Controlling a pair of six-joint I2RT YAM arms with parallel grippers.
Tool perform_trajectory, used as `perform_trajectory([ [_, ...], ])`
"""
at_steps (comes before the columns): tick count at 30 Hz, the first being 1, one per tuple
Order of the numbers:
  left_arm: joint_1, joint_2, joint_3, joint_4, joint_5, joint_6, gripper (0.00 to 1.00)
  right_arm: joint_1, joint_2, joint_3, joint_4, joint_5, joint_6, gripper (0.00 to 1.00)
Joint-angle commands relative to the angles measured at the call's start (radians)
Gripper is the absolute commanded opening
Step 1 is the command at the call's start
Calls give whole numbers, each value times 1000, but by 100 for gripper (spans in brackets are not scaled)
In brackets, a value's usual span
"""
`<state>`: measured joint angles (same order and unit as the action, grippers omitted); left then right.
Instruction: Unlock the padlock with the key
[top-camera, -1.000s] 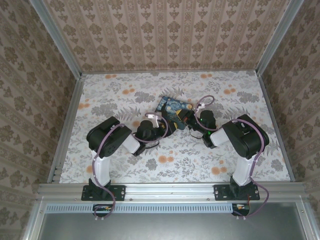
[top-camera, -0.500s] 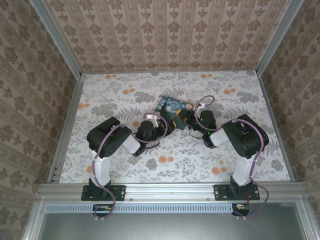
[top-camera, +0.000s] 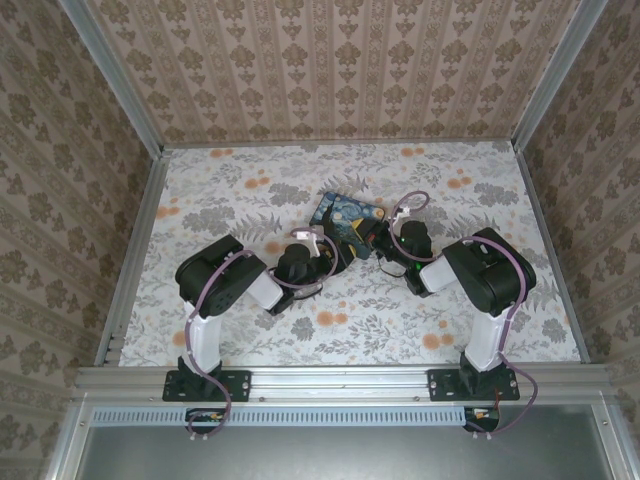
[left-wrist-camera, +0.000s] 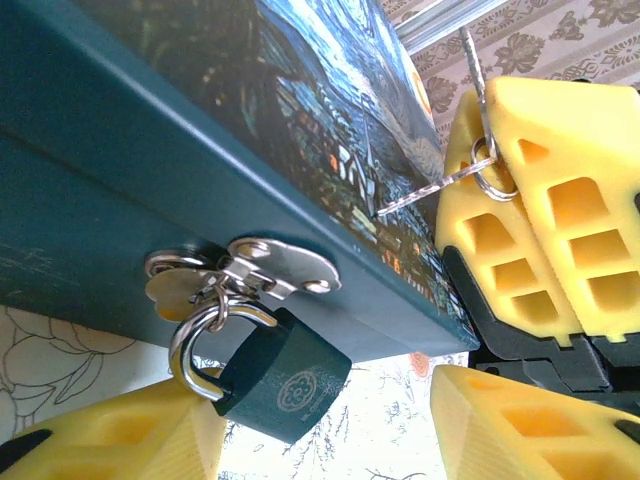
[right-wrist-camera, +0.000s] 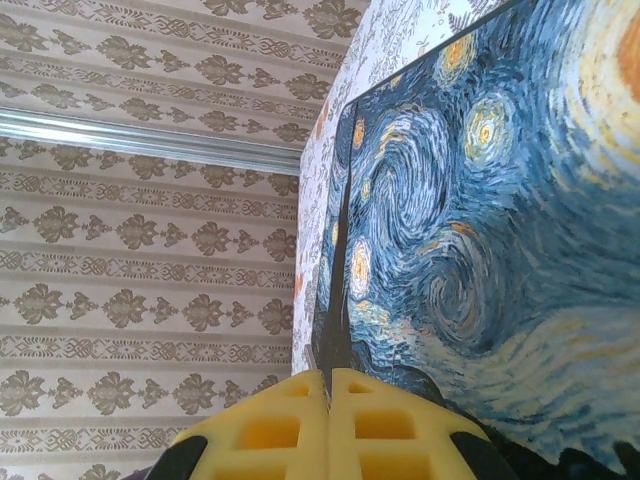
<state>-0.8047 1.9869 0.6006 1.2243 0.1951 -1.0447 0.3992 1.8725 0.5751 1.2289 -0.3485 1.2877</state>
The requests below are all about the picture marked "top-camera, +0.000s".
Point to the starry night tin box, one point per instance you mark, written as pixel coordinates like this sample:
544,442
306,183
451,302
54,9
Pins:
345,215

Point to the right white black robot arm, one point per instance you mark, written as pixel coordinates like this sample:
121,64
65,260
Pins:
487,340

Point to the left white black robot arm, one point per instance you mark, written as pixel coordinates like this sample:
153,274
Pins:
205,340

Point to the floral patterned table cover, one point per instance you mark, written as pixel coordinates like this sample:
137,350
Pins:
400,325

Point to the small black controller board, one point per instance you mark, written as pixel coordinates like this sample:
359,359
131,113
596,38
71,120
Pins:
205,419
482,417

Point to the grey metal panel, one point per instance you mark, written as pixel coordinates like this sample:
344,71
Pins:
325,455

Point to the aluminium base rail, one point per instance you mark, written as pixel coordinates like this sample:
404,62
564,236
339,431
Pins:
340,382

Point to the aluminium side rail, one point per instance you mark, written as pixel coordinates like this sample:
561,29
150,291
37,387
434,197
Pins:
136,250

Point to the aluminium corner post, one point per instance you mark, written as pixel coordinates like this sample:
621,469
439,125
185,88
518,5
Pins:
118,75
556,75

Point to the aluminium frame rail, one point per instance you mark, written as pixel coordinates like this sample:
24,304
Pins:
615,445
67,445

